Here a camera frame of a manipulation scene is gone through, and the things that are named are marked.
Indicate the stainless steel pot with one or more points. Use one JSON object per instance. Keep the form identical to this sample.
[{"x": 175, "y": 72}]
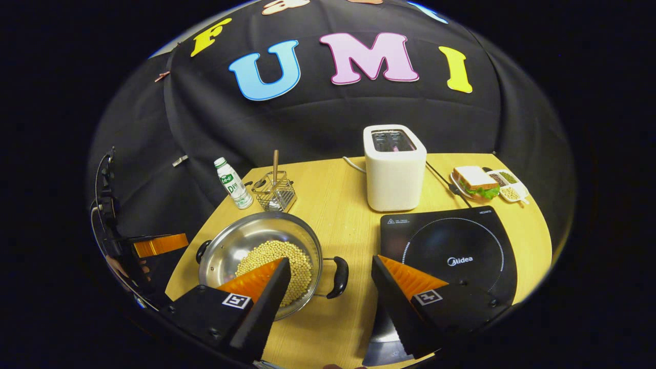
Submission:
[{"x": 246, "y": 240}]

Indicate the silver cloth clip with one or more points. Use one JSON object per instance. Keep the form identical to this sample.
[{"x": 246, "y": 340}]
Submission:
[{"x": 180, "y": 161}]

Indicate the small white plate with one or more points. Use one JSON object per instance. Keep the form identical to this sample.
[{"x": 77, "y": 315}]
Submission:
[{"x": 455, "y": 185}]

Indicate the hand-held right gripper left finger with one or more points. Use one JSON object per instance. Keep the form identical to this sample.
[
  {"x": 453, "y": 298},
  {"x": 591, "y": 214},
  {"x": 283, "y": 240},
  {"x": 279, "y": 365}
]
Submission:
[{"x": 266, "y": 307}]

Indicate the pile of soybeans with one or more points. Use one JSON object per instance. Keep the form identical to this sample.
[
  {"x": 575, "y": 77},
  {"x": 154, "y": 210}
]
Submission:
[{"x": 279, "y": 259}]

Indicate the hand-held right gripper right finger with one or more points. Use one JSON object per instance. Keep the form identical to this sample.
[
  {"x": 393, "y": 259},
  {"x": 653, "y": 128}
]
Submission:
[{"x": 397, "y": 307}]

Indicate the black backdrop cloth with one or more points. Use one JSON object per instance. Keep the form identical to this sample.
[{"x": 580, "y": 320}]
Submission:
[{"x": 318, "y": 118}]

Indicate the lettuce sandwich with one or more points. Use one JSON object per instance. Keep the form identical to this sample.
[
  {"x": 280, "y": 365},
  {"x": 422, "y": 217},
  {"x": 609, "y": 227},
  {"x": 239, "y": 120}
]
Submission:
[{"x": 474, "y": 179}]

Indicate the white green-label drink bottle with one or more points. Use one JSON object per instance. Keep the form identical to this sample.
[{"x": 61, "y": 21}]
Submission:
[{"x": 233, "y": 184}]

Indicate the white toaster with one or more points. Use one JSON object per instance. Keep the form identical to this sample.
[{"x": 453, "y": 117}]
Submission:
[{"x": 394, "y": 179}]

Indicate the black induction cooktop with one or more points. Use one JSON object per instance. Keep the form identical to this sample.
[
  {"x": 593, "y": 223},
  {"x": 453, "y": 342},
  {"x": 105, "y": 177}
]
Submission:
[{"x": 451, "y": 241}]

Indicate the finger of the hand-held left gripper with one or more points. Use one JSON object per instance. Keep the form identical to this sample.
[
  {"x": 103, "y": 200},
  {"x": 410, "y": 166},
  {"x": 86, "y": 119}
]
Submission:
[{"x": 161, "y": 245}]

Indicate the white divided bean dish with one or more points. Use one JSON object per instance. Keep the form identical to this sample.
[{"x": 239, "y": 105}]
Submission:
[{"x": 510, "y": 192}]

